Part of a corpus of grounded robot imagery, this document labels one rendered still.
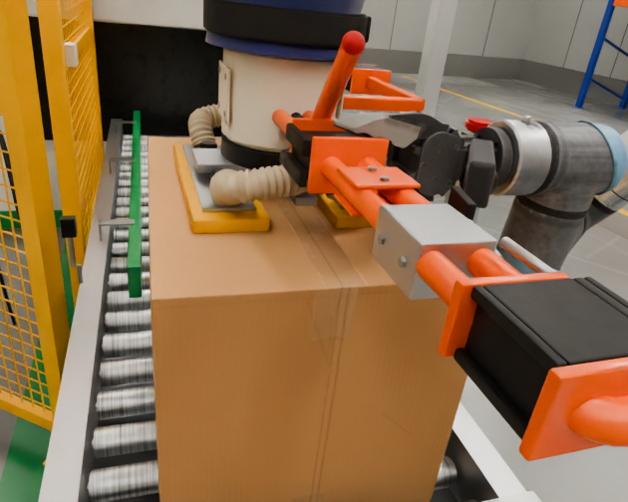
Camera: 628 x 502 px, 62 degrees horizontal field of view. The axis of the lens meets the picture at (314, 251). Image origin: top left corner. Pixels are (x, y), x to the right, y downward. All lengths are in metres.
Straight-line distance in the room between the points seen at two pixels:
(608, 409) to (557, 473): 1.64
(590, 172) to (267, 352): 0.44
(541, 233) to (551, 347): 0.48
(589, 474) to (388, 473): 1.21
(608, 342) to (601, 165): 0.45
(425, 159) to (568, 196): 0.21
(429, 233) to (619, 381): 0.16
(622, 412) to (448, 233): 0.17
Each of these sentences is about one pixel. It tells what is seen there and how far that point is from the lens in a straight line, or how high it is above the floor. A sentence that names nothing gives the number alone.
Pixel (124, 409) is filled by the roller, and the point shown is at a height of 0.53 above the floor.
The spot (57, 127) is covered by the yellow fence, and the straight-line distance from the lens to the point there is 1.69.
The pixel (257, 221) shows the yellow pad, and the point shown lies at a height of 0.98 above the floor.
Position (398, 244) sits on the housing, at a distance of 0.38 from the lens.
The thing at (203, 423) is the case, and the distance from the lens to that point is 0.65.
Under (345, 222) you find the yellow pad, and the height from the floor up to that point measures 0.98.
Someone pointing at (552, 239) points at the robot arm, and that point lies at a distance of 0.74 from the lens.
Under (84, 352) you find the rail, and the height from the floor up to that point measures 0.59.
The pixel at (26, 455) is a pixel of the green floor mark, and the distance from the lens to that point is 1.78.
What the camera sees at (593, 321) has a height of 1.12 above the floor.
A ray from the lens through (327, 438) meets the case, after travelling 0.72.
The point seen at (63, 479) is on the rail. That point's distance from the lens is 0.89.
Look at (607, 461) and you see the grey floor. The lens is 2.04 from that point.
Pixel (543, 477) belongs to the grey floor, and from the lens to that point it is 1.87.
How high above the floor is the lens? 1.25
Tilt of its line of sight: 26 degrees down
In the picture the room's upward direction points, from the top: 6 degrees clockwise
